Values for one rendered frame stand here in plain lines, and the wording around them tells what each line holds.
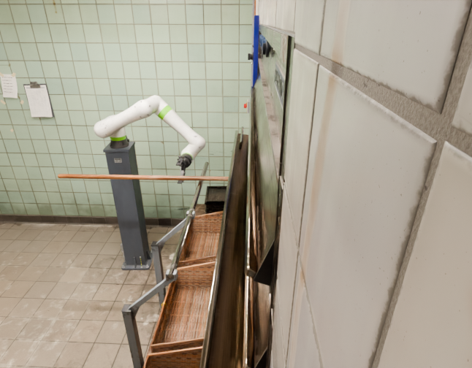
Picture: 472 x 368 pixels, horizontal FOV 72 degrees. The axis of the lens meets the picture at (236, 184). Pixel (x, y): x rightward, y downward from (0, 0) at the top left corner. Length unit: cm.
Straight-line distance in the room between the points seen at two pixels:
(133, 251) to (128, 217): 37
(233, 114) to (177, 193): 108
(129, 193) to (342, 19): 280
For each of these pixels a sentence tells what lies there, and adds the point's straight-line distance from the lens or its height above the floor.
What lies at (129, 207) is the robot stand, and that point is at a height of 66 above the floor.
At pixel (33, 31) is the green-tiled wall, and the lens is 369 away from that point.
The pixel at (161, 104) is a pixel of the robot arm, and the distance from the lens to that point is 252.
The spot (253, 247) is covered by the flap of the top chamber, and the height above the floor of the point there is 173.
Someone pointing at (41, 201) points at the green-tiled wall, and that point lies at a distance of 433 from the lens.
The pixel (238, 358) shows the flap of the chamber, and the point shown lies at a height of 140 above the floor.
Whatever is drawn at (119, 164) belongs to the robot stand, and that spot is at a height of 107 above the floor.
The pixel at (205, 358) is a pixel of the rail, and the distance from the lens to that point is 84.
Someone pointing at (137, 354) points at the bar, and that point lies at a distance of 186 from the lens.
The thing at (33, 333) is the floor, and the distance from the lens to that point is 312.
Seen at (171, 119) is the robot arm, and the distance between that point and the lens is 250.
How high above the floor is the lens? 211
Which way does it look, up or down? 26 degrees down
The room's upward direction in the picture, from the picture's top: straight up
